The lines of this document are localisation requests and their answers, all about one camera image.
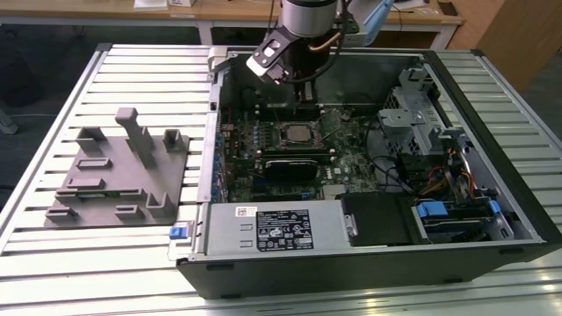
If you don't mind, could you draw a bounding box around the silver square CPU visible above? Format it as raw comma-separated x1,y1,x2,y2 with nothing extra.
283,124,322,144

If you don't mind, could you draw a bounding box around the white box on desk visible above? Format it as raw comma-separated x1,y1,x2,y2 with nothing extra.
134,0,171,11

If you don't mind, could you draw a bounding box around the grey power supply with label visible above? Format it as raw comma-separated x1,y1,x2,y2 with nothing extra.
204,200,353,256

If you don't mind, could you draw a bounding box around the wooden cabinet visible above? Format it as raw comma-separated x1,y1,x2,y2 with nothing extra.
447,0,562,93

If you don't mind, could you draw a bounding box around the black plastic shroud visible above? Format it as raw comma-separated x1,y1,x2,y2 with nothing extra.
335,192,431,248

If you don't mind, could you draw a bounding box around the black cable in case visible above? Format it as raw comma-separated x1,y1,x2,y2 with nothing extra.
371,156,417,194

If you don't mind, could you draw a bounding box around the grey parts rack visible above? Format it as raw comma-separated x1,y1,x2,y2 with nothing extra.
43,107,192,230

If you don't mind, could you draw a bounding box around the metal drive cage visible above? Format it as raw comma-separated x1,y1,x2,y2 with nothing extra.
377,67,445,155

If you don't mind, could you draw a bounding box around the copper cable sleeve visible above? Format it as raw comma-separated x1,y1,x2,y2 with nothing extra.
309,32,341,53

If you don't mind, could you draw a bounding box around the small silver heatsink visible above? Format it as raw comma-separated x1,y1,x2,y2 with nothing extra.
322,184,347,200

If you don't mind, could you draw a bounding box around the green motherboard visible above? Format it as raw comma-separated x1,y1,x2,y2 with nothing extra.
216,107,383,203

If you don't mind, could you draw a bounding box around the CPU socket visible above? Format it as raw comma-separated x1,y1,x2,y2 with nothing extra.
274,120,329,149

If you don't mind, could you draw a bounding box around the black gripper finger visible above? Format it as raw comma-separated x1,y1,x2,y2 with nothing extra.
298,81,319,107

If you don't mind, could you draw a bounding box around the black camera cable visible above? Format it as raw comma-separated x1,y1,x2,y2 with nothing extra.
290,0,353,84

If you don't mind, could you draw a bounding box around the green RAM stick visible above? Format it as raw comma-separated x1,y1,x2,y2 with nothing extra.
76,192,122,200

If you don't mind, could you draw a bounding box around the hard disk in blue carrier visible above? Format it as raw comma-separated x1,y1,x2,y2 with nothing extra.
414,200,483,244

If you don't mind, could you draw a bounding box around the grey case latch block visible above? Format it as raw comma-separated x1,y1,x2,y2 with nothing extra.
207,47,230,72

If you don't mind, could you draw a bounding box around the black graphics card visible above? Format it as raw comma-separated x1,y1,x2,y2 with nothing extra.
262,157,319,182

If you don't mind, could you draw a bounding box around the grey chair base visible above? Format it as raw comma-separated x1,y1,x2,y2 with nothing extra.
0,108,19,134

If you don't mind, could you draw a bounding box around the yellow wire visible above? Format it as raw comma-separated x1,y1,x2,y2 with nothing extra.
455,166,478,198

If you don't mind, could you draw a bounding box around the black open PC case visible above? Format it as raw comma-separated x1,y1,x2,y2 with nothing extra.
175,45,562,300

